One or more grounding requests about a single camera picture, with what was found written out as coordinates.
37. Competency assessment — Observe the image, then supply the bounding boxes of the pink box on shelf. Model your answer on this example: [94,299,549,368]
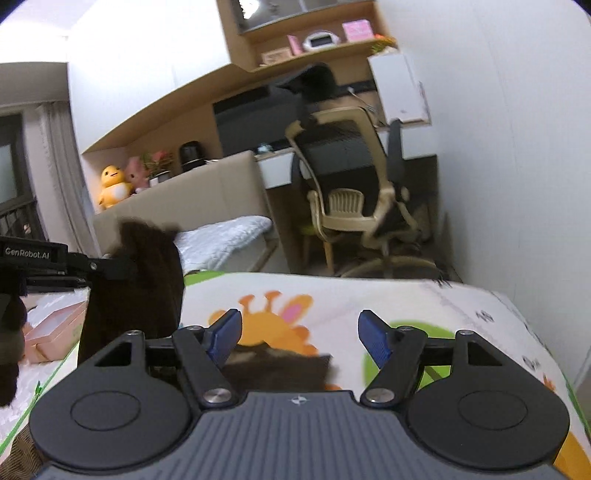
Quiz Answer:
[342,19,375,43]

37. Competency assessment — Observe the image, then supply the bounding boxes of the black kettle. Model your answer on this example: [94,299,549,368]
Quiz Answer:
[178,141,205,173]

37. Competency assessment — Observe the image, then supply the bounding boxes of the grey window curtain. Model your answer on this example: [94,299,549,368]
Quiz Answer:
[37,101,99,256]

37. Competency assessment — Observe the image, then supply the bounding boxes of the black computer monitor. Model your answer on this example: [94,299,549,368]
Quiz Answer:
[213,86,297,156]

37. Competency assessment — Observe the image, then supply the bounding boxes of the potted plant with flowers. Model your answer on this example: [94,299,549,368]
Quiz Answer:
[140,150,173,186]

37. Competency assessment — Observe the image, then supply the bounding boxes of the yellow duck plush toy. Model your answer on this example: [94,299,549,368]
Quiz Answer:
[98,165,132,210]

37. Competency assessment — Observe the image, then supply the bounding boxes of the pink plush toy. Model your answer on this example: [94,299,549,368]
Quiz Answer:
[124,156,149,193]

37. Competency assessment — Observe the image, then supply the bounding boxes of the wooden photo frame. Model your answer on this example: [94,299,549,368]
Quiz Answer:
[262,47,294,66]

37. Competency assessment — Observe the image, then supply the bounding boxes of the orange flowers on shelf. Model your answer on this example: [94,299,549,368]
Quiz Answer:
[370,34,398,55]

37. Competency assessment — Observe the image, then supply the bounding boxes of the pink gift box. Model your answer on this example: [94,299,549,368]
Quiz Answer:
[23,301,87,363]

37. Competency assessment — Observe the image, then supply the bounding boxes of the white alarm clock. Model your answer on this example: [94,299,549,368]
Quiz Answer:
[303,30,341,52]

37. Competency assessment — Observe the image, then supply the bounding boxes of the white board on desk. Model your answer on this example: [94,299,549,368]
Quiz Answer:
[368,53,431,124]

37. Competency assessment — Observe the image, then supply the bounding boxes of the small pink shelf item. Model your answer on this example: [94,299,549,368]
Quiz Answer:
[287,35,303,56]

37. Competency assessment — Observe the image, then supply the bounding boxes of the white quilted mattress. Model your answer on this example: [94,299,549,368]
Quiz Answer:
[18,214,274,324]

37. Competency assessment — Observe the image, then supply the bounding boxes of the cartoon animal play mat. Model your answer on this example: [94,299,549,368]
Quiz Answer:
[0,270,591,480]

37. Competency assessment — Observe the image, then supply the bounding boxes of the brown polka dot garment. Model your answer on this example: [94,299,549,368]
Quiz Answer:
[1,220,334,406]

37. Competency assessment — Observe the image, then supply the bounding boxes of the beige upholstered headboard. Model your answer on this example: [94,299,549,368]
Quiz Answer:
[93,152,270,253]

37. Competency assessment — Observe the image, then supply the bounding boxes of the beige mesh office chair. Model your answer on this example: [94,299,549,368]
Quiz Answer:
[276,62,447,280]

